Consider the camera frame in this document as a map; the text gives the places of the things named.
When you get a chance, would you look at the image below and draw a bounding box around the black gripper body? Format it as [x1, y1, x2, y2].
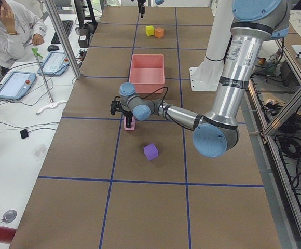
[137, 0, 145, 13]
[122, 109, 133, 118]

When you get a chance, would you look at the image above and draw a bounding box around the pink foam block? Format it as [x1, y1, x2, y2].
[124, 116, 135, 131]

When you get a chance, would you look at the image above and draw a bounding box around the yellow foam block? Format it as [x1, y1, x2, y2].
[145, 25, 155, 36]

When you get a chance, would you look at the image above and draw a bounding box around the orange foam block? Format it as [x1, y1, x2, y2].
[154, 27, 165, 38]

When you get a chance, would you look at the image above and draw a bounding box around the purple foam block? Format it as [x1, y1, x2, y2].
[143, 143, 159, 161]

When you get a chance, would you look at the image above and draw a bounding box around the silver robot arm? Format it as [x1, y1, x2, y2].
[137, 0, 164, 18]
[111, 1, 291, 157]

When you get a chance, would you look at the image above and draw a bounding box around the pink plastic bin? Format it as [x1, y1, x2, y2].
[129, 54, 165, 93]

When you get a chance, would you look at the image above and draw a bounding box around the black box with label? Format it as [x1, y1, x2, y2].
[78, 24, 97, 48]

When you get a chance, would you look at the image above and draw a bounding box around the black keyboard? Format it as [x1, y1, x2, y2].
[50, 20, 74, 45]

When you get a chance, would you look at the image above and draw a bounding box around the silver stand with green clip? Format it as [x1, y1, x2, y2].
[31, 47, 67, 116]

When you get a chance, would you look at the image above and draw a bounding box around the far blue teach pendant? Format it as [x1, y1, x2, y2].
[41, 51, 69, 76]

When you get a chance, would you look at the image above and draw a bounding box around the blue teach pendant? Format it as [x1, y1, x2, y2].
[41, 51, 69, 76]
[0, 71, 37, 100]

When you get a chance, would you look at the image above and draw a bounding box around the black computer mouse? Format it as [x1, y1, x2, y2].
[47, 45, 60, 52]

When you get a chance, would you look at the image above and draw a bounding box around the small black square device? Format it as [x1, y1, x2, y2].
[20, 129, 29, 140]

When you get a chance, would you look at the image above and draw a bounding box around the near blue teach pendant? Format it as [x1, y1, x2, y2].
[0, 71, 37, 100]

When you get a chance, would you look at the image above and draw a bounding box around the person in white hoodie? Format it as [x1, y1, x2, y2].
[0, 1, 46, 70]

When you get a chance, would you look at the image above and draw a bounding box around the round metal disc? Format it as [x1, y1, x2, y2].
[0, 210, 17, 224]

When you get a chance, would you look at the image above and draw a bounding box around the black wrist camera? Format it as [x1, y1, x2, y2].
[110, 96, 122, 116]

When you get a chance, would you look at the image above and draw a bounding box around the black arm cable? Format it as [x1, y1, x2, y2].
[140, 86, 169, 115]

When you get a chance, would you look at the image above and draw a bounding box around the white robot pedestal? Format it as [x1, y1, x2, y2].
[189, 0, 234, 92]

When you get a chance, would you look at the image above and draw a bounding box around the aluminium frame post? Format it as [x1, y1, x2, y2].
[44, 0, 81, 79]

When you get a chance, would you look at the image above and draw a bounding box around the aluminium frame rack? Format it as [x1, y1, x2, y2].
[245, 31, 301, 248]

